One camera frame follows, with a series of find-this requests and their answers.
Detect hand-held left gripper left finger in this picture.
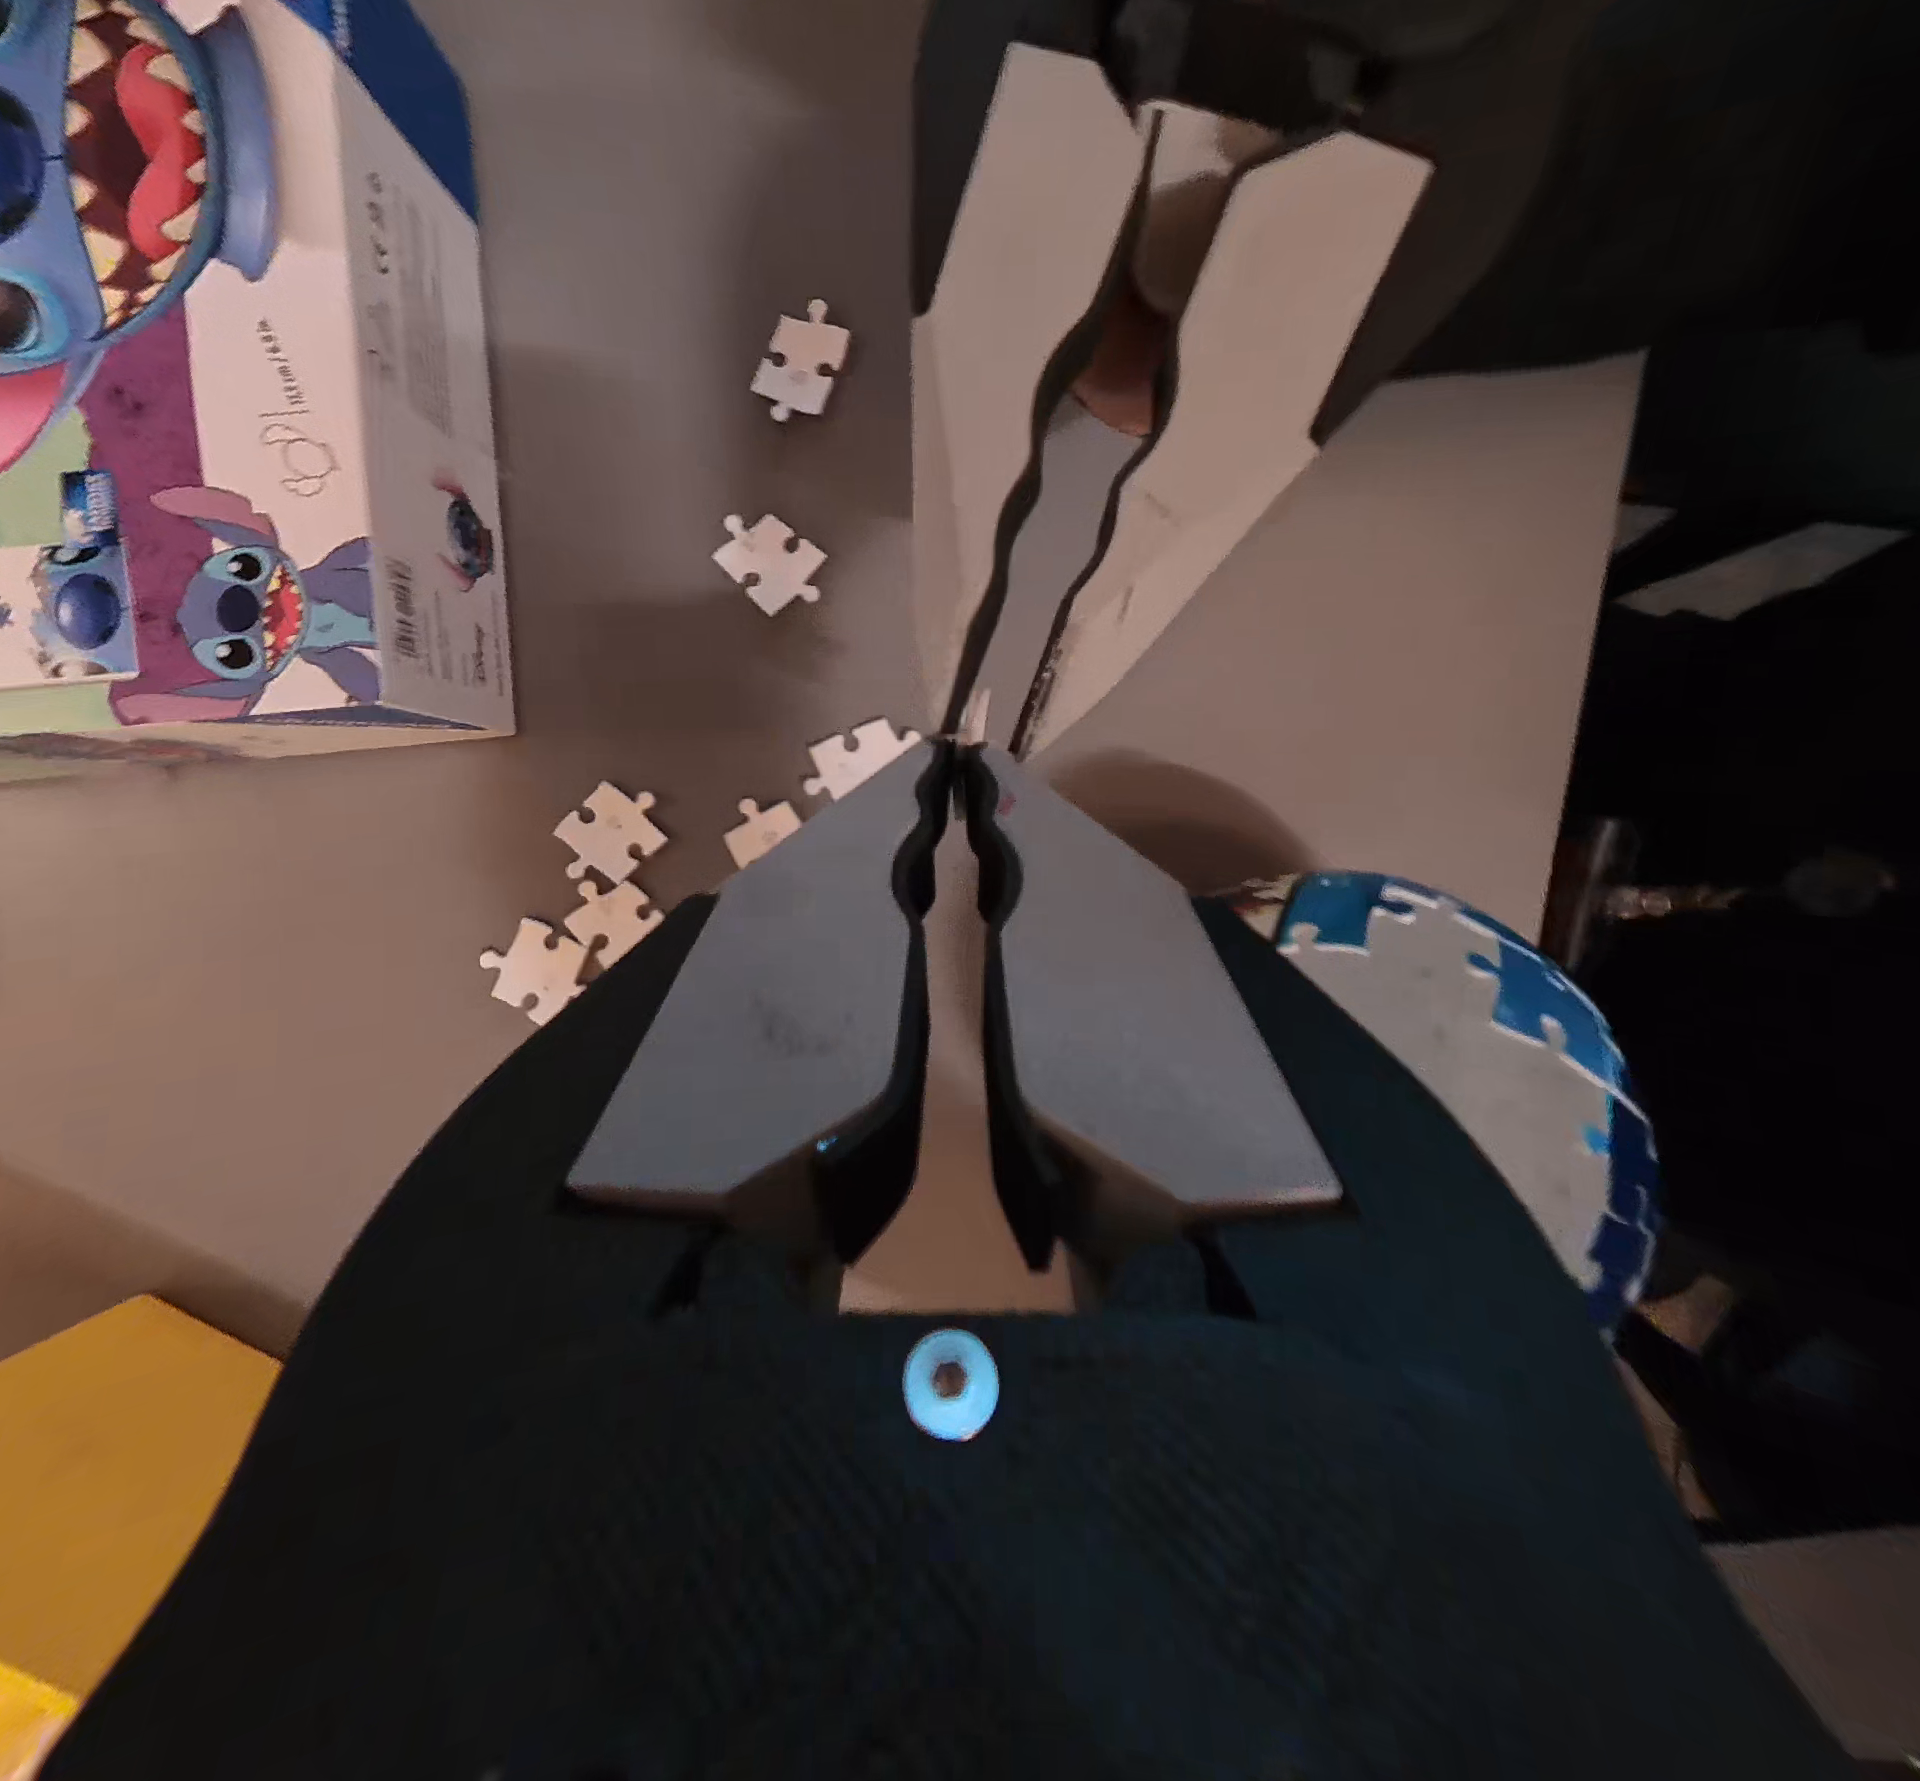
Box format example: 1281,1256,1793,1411
564,740,963,1284

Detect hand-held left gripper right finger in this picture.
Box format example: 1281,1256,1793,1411
959,743,1344,1275

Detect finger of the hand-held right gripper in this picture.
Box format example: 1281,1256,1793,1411
1007,137,1430,770
909,41,1162,750

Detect blue puzzle ball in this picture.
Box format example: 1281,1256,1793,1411
1201,870,1664,1340

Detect white puzzle pieces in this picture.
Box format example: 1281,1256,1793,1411
479,300,924,1026

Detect person's right forearm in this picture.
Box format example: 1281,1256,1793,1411
1499,0,1920,380

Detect cartoon printed puzzle box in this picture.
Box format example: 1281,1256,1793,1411
0,0,520,763

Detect person's right hand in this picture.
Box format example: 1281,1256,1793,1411
1070,183,1203,438

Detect black badge reel clip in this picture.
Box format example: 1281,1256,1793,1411
1604,852,1899,925

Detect yellow plastic bin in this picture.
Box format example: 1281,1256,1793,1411
0,1293,293,1781

